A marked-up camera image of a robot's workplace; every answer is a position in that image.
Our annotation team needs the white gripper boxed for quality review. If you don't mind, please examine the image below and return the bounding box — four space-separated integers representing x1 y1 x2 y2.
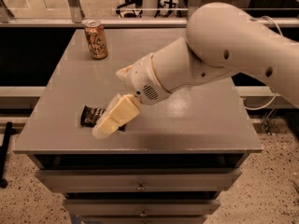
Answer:
92 53 171 139

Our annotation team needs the black chocolate bar wrapper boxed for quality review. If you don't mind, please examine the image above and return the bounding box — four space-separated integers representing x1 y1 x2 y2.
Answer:
79 105 127 133

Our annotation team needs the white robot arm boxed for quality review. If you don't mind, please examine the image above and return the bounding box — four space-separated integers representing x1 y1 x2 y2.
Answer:
92 3 299 139

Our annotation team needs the orange soda can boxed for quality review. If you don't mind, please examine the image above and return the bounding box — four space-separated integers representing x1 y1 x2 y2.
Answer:
84 20 108 60

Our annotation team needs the grey drawer cabinet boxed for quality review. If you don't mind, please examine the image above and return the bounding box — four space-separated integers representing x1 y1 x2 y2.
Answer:
15 29 262 224

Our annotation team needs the black office chair base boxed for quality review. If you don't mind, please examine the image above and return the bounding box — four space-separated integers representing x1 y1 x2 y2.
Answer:
116 0 185 18

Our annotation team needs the top grey drawer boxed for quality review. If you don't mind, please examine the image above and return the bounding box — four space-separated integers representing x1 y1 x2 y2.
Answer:
36 169 241 193

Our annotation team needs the grey drawer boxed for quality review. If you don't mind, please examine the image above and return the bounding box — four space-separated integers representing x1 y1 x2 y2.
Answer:
64 199 220 217
36 169 241 193

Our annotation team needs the black pole on floor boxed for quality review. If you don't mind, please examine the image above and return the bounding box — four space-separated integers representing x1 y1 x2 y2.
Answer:
0 121 13 189

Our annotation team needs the metal railing frame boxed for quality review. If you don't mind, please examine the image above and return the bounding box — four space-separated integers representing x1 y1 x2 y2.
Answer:
0 0 299 29

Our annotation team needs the white cable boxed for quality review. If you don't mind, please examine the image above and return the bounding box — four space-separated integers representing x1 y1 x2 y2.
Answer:
244 15 284 112

